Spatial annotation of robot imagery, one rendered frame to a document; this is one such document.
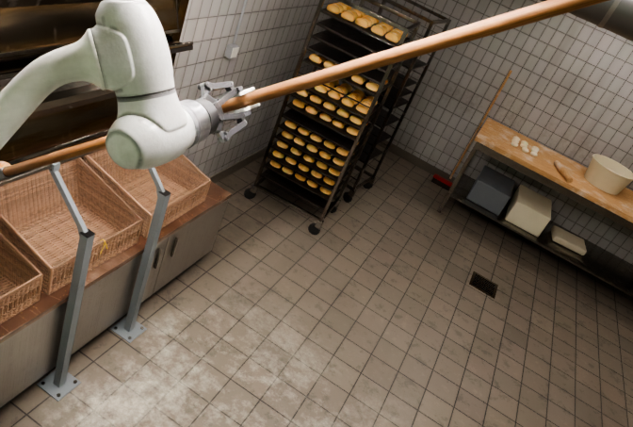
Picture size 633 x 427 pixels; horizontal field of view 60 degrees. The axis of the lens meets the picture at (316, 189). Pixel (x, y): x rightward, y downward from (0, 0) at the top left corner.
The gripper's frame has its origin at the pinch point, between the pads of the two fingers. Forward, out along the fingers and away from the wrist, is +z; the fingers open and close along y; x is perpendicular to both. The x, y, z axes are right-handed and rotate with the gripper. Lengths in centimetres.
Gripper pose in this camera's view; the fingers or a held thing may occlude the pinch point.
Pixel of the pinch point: (245, 100)
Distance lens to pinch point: 129.5
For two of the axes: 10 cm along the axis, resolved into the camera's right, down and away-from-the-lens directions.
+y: 3.0, 9.3, 2.3
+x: 8.7, -1.7, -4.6
